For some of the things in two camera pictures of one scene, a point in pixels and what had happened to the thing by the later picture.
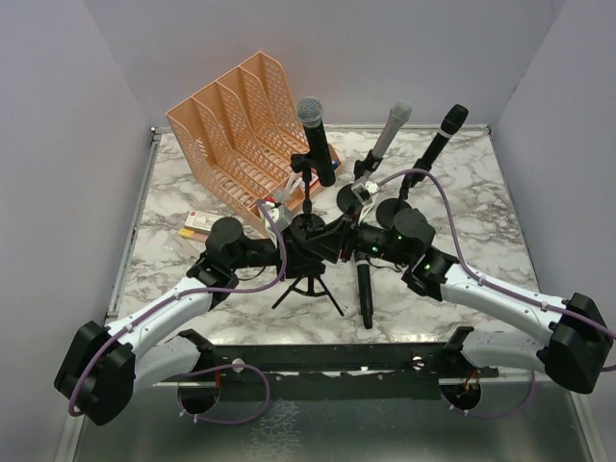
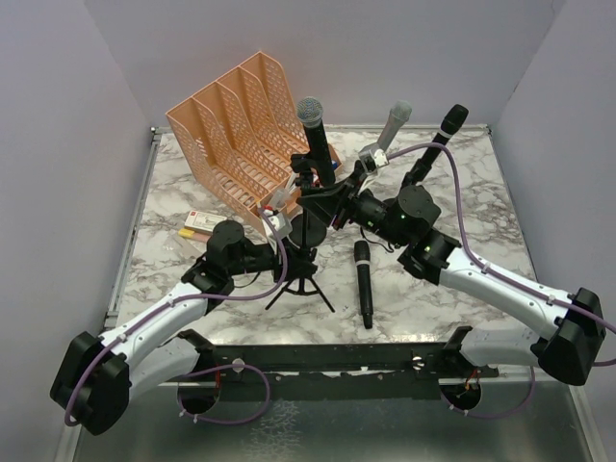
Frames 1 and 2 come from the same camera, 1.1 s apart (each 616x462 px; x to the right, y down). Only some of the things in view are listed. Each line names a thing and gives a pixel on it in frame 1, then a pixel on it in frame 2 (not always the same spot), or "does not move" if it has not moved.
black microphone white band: [366, 295] does not move
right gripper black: [346, 236] to [340, 204]
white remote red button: [200, 221] does not move
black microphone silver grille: [310, 114] does not move
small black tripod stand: [312, 286] to [301, 180]
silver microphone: [398, 115] does not move
